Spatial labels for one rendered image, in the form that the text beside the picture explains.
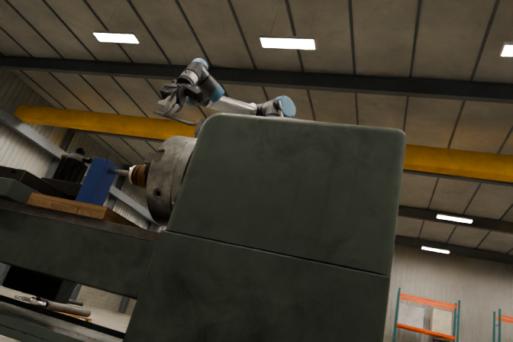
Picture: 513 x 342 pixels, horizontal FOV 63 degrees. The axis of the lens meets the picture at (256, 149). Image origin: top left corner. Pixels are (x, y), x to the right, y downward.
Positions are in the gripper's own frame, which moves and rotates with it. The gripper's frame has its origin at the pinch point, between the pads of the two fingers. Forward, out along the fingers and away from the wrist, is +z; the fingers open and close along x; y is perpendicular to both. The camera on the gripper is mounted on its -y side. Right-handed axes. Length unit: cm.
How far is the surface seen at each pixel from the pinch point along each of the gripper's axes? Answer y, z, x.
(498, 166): -330, -813, -738
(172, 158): -18.0, 26.9, 4.2
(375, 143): -78, 20, 14
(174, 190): -21.3, 35.2, -1.0
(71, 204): 9.0, 47.3, -1.5
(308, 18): 158, -805, -339
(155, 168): -13.2, 30.8, 2.7
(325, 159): -66, 26, 12
